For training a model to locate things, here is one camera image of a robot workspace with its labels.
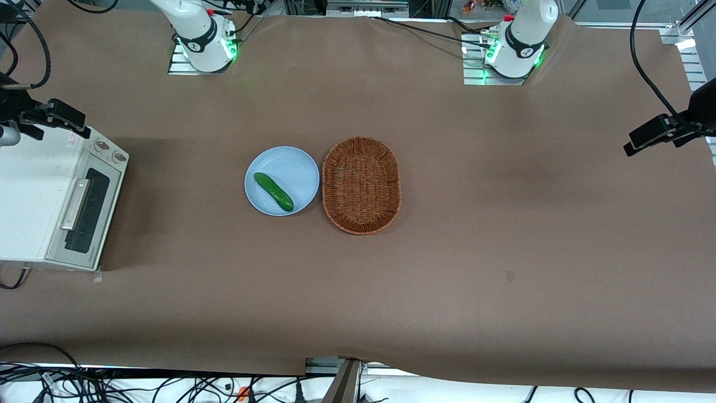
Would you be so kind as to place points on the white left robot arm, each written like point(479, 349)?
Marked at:
point(526, 33)

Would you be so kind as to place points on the light blue plate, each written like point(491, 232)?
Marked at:
point(291, 168)

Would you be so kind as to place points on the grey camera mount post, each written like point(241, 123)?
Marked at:
point(344, 383)

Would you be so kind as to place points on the aluminium frame profile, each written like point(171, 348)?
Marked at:
point(321, 365)

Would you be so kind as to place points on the red white oven sticker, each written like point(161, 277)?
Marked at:
point(71, 140)

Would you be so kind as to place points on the brown wicker basket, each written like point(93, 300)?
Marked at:
point(361, 186)

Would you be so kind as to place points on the white toaster oven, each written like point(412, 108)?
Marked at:
point(28, 201)

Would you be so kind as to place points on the aluminium side frame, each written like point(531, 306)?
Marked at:
point(693, 61)

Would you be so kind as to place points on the round oven knob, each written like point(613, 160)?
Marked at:
point(118, 157)
point(102, 146)

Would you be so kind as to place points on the brown table cover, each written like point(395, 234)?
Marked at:
point(503, 235)

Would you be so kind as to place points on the clear tape piece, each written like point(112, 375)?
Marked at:
point(98, 276)

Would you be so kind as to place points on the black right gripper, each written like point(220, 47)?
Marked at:
point(12, 104)

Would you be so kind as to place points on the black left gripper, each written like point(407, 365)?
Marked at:
point(702, 109)

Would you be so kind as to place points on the green cucumber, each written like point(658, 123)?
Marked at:
point(273, 191)

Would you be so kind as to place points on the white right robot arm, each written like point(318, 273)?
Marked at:
point(193, 28)

